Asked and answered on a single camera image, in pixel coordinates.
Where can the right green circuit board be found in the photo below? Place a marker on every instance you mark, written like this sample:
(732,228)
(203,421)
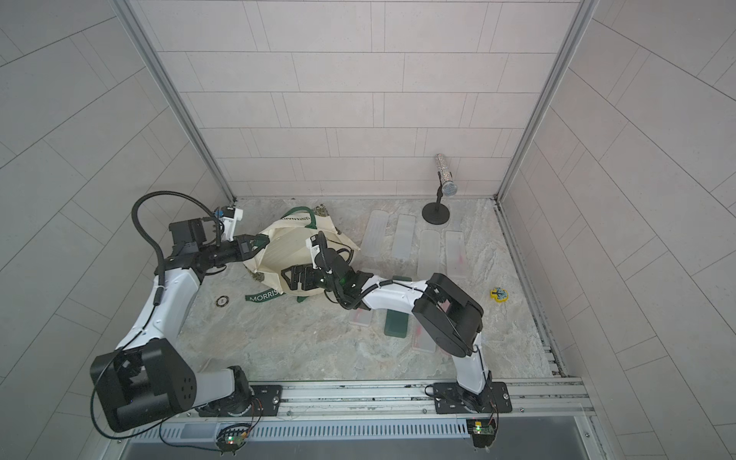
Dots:
(482,431)

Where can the aluminium mounting rail frame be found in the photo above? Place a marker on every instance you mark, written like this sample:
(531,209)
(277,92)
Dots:
(362,410)

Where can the yellow tape measure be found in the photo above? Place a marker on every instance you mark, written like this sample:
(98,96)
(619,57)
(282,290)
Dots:
(499,295)

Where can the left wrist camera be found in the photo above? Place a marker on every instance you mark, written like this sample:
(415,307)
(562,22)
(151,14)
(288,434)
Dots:
(229,217)

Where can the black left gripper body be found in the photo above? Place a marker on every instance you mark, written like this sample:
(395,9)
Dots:
(223,253)

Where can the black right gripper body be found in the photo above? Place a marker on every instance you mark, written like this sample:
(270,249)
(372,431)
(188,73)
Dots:
(317,277)

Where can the left green circuit board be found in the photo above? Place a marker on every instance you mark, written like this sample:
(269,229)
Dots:
(232,438)

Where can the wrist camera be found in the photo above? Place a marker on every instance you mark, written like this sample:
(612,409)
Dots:
(229,217)
(314,245)

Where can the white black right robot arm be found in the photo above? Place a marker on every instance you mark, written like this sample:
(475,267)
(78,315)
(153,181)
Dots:
(453,320)

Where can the green circuit board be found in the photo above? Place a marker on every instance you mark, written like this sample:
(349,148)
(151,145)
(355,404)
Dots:
(232,438)
(482,431)

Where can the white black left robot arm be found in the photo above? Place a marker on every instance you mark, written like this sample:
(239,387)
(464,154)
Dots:
(145,380)

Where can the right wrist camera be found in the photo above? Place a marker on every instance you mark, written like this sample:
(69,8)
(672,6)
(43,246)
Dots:
(314,245)

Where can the cream canvas tote bag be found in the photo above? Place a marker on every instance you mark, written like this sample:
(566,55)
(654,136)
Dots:
(287,247)

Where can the dark green pencil case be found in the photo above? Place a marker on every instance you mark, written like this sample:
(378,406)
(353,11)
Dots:
(396,321)

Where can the silver microphone on stand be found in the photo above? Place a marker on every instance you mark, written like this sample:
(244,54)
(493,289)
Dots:
(436,213)

